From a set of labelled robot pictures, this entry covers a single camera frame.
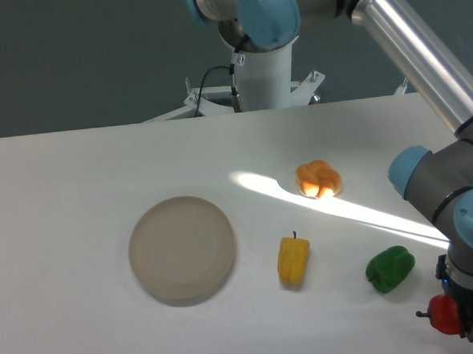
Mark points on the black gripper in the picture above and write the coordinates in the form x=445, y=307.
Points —
x=458, y=285

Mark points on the red toy pepper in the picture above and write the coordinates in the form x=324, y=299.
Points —
x=443, y=314

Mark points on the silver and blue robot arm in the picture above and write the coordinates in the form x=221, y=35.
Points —
x=438, y=184

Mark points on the green toy pepper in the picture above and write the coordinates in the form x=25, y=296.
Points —
x=389, y=268

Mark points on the yellow toy pepper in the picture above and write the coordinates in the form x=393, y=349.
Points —
x=292, y=260

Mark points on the beige round plate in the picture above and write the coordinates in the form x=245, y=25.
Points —
x=182, y=250

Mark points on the knotted bread roll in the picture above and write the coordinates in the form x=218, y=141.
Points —
x=317, y=180

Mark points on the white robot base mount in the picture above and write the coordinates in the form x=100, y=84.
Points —
x=255, y=79

